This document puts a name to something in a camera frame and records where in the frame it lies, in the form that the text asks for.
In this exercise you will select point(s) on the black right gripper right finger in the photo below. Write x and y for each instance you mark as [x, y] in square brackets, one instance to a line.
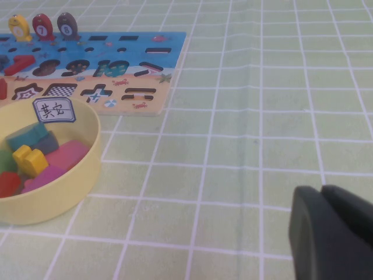
[352, 210]

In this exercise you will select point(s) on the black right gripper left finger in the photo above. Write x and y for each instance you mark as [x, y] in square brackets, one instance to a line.
[326, 242]

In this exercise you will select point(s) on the yellow wooden fish piece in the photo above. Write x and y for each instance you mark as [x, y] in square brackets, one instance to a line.
[19, 29]

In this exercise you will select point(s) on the wooden ocean puzzle board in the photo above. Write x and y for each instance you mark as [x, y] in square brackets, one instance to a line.
[172, 43]

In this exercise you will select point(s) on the yellow round bowl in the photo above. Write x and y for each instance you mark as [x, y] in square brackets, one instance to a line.
[58, 198]

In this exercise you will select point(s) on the pink wooden sign piece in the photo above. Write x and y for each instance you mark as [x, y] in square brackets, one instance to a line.
[68, 154]

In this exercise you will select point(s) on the magenta wooden sign piece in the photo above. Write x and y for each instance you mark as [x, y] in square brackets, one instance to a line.
[43, 178]

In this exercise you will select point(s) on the grey-blue wooden sign piece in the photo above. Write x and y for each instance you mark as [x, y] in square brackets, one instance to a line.
[46, 144]

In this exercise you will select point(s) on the white label on yellow bowl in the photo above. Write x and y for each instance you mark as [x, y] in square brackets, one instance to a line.
[54, 111]

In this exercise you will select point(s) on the yellow wooden sign piece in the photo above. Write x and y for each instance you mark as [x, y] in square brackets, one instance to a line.
[32, 163]

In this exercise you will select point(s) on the teal wooden sign piece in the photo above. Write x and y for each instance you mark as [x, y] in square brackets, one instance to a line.
[26, 137]

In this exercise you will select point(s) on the red wooden sign piece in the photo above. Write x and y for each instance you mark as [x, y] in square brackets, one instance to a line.
[8, 183]

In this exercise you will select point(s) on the green wooden sign piece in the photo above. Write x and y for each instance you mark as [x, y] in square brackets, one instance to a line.
[6, 161]

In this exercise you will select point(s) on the brown wooden fish piece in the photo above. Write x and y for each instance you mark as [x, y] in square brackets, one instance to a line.
[67, 27]

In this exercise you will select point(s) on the red number seven piece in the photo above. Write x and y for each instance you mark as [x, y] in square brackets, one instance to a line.
[20, 62]

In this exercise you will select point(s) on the red wooden fish piece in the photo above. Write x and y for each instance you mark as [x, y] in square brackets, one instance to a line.
[42, 29]

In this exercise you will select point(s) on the red wooden shape piece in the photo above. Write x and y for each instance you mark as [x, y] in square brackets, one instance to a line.
[2, 90]

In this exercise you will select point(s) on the green checked tablecloth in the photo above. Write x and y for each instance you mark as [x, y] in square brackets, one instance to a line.
[233, 146]

